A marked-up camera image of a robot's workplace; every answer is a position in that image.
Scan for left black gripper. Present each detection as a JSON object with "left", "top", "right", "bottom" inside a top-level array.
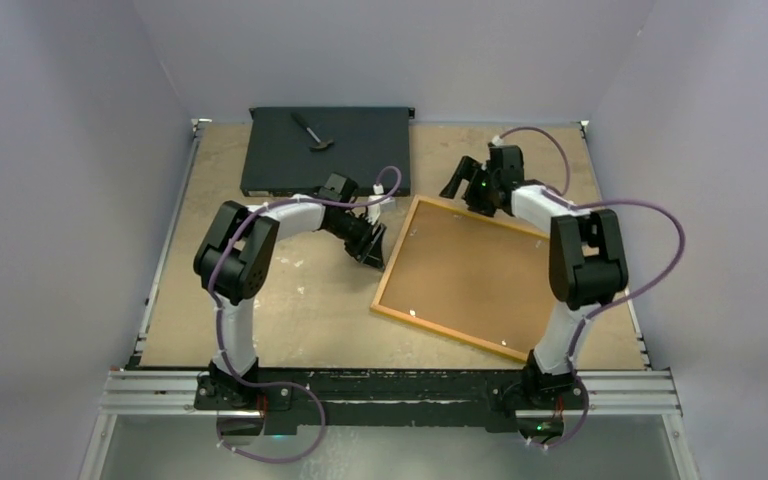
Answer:
[{"left": 325, "top": 212, "right": 385, "bottom": 271}]

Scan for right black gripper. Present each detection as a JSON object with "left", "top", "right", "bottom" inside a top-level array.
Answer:
[{"left": 442, "top": 156, "right": 502, "bottom": 218}]

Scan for yellow wooden picture frame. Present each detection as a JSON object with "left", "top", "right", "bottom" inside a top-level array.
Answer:
[{"left": 369, "top": 193, "right": 558, "bottom": 364}]

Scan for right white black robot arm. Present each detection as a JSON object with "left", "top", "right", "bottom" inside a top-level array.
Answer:
[{"left": 440, "top": 145, "right": 628, "bottom": 407}]

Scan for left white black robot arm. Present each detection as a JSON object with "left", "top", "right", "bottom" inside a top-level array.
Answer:
[{"left": 193, "top": 173, "right": 396, "bottom": 409}]

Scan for small black hammer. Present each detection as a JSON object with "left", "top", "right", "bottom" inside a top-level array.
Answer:
[{"left": 290, "top": 112, "right": 334, "bottom": 152}]

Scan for black flat box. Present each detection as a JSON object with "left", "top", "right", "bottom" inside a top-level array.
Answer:
[{"left": 240, "top": 106, "right": 415, "bottom": 197}]

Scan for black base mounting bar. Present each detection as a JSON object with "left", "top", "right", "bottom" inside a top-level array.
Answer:
[{"left": 193, "top": 366, "right": 585, "bottom": 435}]

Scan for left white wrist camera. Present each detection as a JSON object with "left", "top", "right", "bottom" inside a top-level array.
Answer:
[{"left": 364, "top": 184, "right": 396, "bottom": 225}]

